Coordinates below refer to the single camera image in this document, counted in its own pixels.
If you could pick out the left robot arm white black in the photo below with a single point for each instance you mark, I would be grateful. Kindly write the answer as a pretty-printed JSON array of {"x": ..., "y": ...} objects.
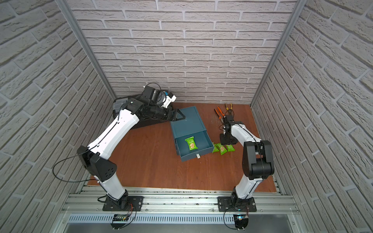
[{"x": 95, "y": 157}]

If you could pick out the corner aluminium profile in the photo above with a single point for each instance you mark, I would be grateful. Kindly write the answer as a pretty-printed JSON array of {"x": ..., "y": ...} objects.
[
  {"x": 298, "y": 8},
  {"x": 74, "y": 25}
]

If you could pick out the right corner aluminium profile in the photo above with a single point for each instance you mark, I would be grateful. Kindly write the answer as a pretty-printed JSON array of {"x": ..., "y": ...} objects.
[{"x": 298, "y": 8}]

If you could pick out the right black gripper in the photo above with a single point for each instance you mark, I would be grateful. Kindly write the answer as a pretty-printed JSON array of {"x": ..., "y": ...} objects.
[{"x": 224, "y": 141}]

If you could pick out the controller board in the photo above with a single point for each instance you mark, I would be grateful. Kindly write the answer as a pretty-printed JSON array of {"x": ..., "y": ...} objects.
[
  {"x": 120, "y": 221},
  {"x": 241, "y": 221}
]

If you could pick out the right controller board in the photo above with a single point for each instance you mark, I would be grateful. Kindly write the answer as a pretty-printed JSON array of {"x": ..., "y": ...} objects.
[{"x": 241, "y": 221}]

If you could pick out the teal drawer cabinet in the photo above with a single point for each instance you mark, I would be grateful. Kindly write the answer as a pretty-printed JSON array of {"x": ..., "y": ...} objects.
[{"x": 192, "y": 123}]

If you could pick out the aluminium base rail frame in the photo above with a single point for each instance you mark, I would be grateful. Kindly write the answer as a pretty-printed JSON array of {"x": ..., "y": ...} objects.
[{"x": 275, "y": 211}]

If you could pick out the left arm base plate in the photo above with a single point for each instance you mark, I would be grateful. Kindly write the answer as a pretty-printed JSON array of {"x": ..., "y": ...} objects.
[{"x": 127, "y": 203}]

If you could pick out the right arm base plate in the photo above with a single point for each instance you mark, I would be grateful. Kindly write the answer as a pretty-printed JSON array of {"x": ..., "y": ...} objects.
[{"x": 231, "y": 204}]

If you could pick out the orange handled pliers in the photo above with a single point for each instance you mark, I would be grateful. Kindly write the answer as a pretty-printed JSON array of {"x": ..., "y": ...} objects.
[{"x": 220, "y": 114}]

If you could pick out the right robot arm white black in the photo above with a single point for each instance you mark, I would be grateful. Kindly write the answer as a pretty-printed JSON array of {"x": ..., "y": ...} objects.
[{"x": 257, "y": 159}]

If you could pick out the left controller board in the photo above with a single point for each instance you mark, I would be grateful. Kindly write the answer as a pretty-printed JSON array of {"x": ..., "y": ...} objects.
[{"x": 120, "y": 221}]

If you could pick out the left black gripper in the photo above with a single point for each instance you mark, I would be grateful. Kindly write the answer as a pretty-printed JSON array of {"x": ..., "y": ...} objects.
[{"x": 171, "y": 113}]

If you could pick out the yellow handled pliers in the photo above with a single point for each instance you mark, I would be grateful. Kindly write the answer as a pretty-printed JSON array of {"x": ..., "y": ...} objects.
[{"x": 229, "y": 109}]

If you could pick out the left corner aluminium profile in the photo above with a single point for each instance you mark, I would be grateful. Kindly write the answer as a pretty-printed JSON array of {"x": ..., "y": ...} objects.
[{"x": 74, "y": 25}]

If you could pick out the green cookie packet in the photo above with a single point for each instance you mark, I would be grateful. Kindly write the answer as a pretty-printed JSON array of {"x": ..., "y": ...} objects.
[
  {"x": 216, "y": 148},
  {"x": 221, "y": 148},
  {"x": 191, "y": 143},
  {"x": 230, "y": 148}
]

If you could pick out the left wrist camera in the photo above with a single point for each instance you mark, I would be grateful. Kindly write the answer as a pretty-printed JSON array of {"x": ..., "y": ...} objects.
[{"x": 152, "y": 96}]

